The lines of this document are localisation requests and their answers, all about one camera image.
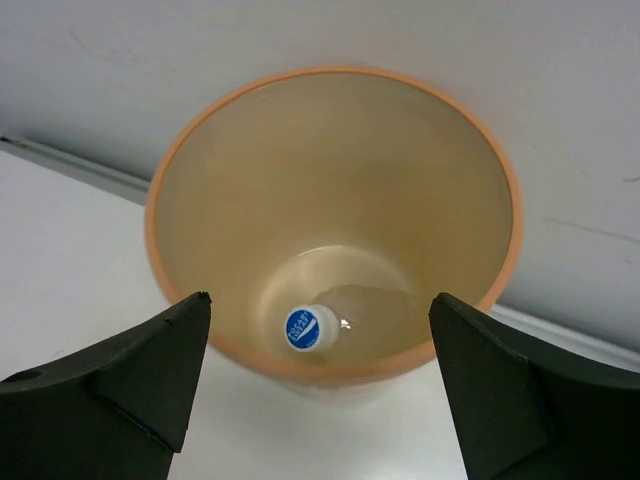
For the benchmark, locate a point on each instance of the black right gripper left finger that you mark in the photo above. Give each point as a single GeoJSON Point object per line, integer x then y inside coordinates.
{"type": "Point", "coordinates": [118, 409]}

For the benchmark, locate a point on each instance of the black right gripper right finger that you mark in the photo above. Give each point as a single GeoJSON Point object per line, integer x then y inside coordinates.
{"type": "Point", "coordinates": [526, 409]}

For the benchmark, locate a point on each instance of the clear bottle blue white cap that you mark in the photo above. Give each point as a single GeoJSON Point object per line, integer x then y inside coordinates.
{"type": "Point", "coordinates": [352, 324]}

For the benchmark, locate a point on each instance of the beige capybara plastic bin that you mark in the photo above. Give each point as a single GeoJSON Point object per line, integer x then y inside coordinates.
{"type": "Point", "coordinates": [327, 176]}

